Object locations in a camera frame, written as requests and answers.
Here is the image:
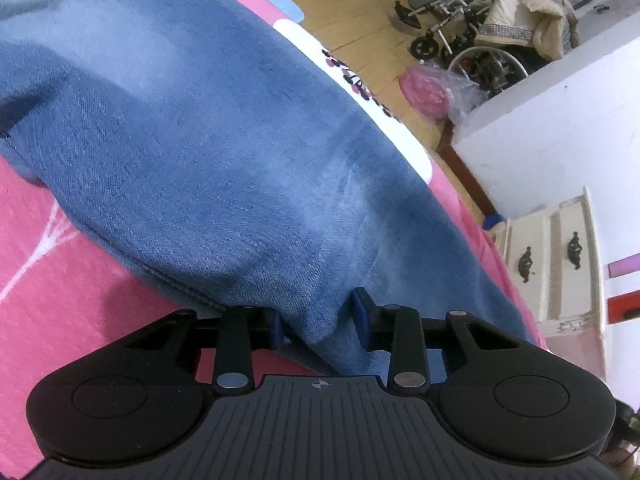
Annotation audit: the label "white cabinet with handles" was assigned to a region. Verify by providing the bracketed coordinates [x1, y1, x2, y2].
[489, 188, 608, 380]

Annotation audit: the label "beige coat on wheelchair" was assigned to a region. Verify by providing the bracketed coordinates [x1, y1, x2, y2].
[474, 0, 582, 61]

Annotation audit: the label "pink plastic bag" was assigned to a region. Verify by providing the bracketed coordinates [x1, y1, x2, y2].
[399, 64, 488, 126]

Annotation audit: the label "blue denim jeans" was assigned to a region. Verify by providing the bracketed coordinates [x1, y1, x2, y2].
[1, 0, 533, 375]

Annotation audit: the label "wheelchair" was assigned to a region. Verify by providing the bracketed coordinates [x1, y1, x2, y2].
[394, 0, 530, 96]

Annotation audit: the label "pink floral bed blanket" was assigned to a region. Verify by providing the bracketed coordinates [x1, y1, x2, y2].
[1, 0, 547, 479]

